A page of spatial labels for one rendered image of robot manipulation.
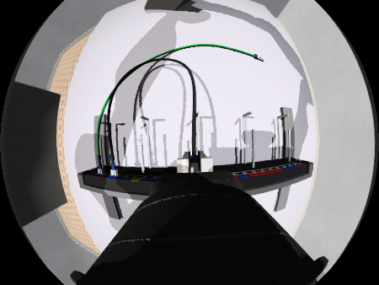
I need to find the white cable plug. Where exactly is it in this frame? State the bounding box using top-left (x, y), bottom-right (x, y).
top-left (254, 54), bottom-right (264, 62)
top-left (190, 155), bottom-right (199, 173)

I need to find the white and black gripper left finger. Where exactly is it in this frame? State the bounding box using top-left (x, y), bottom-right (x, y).
top-left (177, 152), bottom-right (191, 173)

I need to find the black cable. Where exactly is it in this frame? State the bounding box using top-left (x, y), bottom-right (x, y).
top-left (107, 58), bottom-right (196, 162)

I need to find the dark grey rack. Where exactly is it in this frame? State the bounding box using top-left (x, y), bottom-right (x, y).
top-left (77, 107), bottom-right (314, 220)

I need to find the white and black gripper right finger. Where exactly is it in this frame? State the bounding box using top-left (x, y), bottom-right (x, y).
top-left (198, 151), bottom-right (213, 172)

